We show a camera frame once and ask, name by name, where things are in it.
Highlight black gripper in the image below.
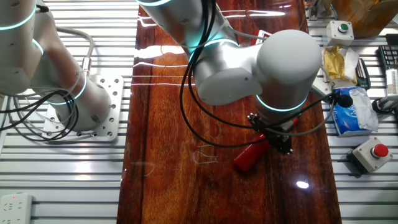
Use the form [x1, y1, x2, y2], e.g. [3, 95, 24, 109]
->
[248, 113, 295, 156]

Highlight red telephone handset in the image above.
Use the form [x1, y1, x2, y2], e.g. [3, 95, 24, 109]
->
[233, 118, 301, 174]

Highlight red telephone base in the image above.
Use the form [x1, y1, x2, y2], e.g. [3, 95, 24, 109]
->
[254, 29, 274, 43]

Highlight blue tissue pack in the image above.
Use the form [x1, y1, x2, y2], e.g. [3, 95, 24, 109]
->
[329, 86, 379, 138]

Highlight reddish brown wooden board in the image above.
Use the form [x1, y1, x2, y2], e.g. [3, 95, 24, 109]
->
[116, 0, 343, 224]

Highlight gold tissue pack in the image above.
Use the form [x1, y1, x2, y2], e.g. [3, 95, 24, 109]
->
[322, 45, 361, 88]

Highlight grey box red stop button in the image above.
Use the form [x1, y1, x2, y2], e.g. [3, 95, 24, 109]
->
[346, 136, 394, 175]

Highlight small dark ribbed object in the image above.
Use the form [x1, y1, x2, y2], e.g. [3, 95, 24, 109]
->
[356, 57, 373, 91]

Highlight white box green button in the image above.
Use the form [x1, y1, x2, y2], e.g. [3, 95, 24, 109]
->
[325, 20, 355, 47]

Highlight black computer keyboard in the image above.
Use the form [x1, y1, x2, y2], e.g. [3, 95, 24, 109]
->
[377, 45, 398, 71]

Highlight brown cardboard box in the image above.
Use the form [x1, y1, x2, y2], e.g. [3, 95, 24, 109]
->
[323, 0, 398, 40]

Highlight silver robot mounting plate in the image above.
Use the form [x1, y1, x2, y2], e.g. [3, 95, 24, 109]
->
[42, 74, 124, 143]

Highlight white power strip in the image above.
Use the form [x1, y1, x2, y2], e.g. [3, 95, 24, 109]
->
[0, 192, 34, 224]

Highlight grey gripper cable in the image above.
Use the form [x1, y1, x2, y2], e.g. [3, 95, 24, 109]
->
[267, 99, 336, 138]

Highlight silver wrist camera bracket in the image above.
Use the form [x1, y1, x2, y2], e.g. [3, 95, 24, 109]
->
[310, 76, 335, 97]

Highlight black camera cable with plug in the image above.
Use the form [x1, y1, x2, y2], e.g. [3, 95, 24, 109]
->
[178, 0, 354, 149]

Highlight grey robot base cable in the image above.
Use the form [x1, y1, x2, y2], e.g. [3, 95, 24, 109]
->
[55, 26, 96, 77]

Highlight looped black cable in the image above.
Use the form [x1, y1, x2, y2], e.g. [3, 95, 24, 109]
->
[0, 89, 80, 142]

